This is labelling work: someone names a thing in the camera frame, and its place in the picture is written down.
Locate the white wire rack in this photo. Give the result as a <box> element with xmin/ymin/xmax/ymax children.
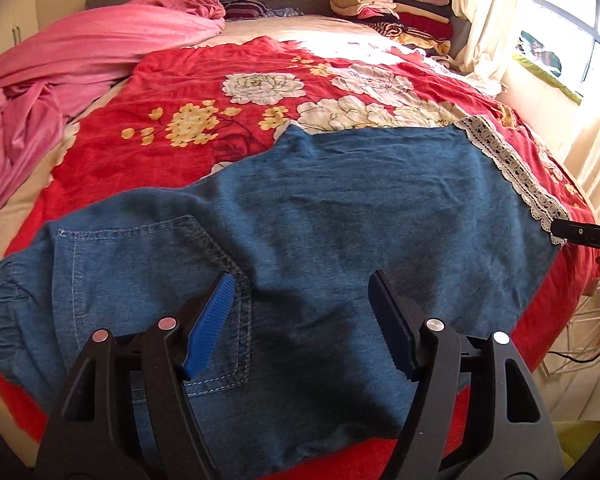
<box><xmin>541</xmin><ymin>278</ymin><xmax>600</xmax><ymax>378</ymax></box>

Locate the stack of folded clothes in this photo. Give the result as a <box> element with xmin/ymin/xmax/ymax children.
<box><xmin>329</xmin><ymin>0</ymin><xmax>470</xmax><ymax>56</ymax></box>

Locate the pink bed sheet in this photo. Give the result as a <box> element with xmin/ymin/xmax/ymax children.
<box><xmin>0</xmin><ymin>0</ymin><xmax>225</xmax><ymax>209</ymax></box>

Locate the blue denim pants lace hem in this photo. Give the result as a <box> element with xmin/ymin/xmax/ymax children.
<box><xmin>0</xmin><ymin>116</ymin><xmax>567</xmax><ymax>479</ymax></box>

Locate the striped purple pillow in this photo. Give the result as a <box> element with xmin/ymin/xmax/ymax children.
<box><xmin>222</xmin><ymin>0</ymin><xmax>303</xmax><ymax>21</ymax></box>

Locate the cream curtain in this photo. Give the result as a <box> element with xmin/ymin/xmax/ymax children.
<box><xmin>452</xmin><ymin>0</ymin><xmax>600</xmax><ymax>220</ymax></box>

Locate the red floral blanket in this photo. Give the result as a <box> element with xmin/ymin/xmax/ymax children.
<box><xmin>0</xmin><ymin>37</ymin><xmax>598</xmax><ymax>479</ymax></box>

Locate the window with dark frame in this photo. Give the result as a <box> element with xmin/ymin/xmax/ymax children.
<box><xmin>518</xmin><ymin>0</ymin><xmax>600</xmax><ymax>104</ymax></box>

